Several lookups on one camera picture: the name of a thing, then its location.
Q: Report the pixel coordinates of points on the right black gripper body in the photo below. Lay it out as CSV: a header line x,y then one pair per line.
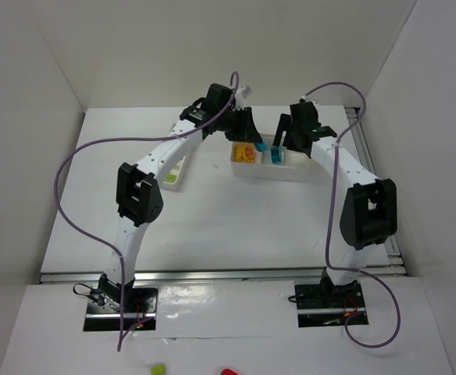
x,y
295,130

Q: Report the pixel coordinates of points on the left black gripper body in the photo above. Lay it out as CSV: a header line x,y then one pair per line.
x,y
242,123

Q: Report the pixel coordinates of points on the teal arched lego brick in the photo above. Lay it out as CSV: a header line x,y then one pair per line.
x,y
261,147

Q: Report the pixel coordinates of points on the teal lego brick stack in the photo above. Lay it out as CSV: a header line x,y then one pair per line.
x,y
276,155

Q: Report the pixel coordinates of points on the large white divided container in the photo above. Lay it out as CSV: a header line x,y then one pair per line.
x,y
296,166

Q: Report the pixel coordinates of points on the green lego plate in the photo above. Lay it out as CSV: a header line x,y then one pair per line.
x,y
170,180

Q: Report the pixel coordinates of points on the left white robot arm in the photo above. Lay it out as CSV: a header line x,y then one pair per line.
x,y
138,190

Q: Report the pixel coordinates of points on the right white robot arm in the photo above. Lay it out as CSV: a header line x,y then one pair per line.
x,y
368,212

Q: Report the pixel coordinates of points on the yellow lego in container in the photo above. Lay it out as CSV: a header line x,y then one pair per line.
x,y
237,153

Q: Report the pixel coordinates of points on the butterfly printed yellow lego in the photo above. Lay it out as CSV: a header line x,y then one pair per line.
x,y
249,154

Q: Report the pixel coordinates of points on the small white container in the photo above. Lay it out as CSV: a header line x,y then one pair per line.
x,y
175,172

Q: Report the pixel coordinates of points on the red object foreground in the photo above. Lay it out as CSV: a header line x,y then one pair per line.
x,y
228,371

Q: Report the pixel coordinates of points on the green lego foreground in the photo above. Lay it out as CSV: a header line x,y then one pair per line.
x,y
158,369

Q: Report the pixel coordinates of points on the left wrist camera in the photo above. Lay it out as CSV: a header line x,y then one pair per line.
x,y
245,91

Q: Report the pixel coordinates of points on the aluminium rail front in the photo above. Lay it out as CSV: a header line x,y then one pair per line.
x,y
189,276

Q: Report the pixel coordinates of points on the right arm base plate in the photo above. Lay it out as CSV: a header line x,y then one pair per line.
x,y
314,309

